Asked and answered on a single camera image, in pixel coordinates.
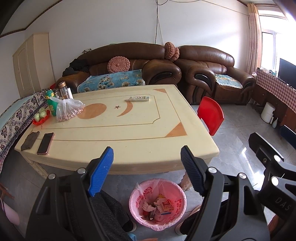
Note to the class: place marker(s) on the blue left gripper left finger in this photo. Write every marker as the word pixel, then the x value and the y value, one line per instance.
pixel 100 171

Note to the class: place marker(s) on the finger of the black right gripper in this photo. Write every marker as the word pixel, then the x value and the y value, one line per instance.
pixel 263 150

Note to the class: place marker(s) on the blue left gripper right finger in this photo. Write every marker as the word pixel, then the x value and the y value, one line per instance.
pixel 195 171

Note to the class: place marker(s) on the pink lined trash bin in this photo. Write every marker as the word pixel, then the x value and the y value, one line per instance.
pixel 157 203

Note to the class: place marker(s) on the white air fryer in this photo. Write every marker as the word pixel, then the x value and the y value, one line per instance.
pixel 267 113

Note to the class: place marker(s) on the person's black trouser leg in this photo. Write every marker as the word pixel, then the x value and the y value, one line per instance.
pixel 114 219

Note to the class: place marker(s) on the red plastic stool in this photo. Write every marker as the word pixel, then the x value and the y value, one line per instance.
pixel 211 113

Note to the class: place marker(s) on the cream coffee table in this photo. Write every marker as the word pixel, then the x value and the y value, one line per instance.
pixel 146 136

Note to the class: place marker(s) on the smartphone with pink case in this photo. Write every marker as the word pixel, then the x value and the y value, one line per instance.
pixel 45 143

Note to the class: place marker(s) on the checkered cloth tv cabinet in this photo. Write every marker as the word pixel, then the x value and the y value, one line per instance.
pixel 271 89

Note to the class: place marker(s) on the plastic bag of peanuts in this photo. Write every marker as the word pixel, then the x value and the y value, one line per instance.
pixel 67 108

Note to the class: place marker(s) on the white remote control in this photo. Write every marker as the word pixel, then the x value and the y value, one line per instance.
pixel 138 98

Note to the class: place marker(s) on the red plate with green fruit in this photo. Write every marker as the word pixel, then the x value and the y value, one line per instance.
pixel 41 116

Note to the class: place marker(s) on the green toy bottle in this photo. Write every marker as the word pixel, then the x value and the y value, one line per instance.
pixel 51 104

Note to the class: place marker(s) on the glass jar with copper lid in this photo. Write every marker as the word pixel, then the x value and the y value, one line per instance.
pixel 65 91

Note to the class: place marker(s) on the black tv monitor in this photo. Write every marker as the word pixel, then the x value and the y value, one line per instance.
pixel 287 72

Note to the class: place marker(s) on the brown leather armchair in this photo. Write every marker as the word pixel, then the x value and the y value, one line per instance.
pixel 210 72

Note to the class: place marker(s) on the blue floral cushion cover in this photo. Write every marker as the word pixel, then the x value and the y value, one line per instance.
pixel 112 80

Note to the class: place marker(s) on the pink curtain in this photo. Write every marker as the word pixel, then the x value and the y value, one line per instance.
pixel 255 39

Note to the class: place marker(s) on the pink round crochet pillow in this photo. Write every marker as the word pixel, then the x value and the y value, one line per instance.
pixel 118 64

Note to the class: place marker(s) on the brown leather sofa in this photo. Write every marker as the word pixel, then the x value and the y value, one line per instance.
pixel 151 59

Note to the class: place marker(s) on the cream wall cabinet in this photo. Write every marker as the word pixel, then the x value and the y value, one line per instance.
pixel 33 65

